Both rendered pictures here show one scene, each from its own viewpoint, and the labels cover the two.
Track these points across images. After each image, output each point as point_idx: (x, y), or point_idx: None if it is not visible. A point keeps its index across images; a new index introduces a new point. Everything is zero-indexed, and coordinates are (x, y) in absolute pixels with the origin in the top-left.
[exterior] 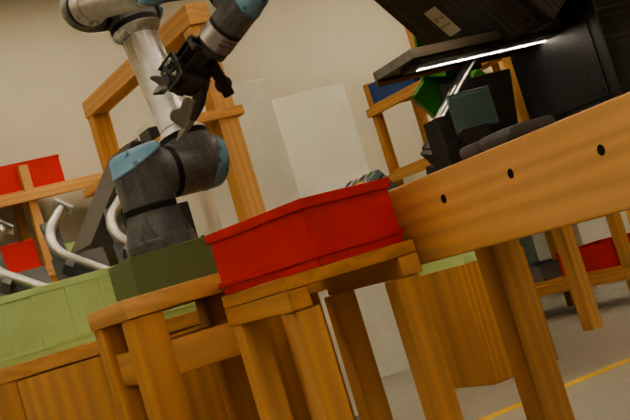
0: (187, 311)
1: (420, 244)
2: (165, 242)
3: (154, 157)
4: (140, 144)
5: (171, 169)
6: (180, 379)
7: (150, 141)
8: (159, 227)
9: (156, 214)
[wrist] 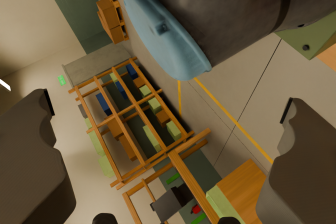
0: None
1: None
2: (331, 11)
3: (210, 43)
4: (175, 69)
5: None
6: None
7: (166, 46)
8: (307, 18)
9: (286, 22)
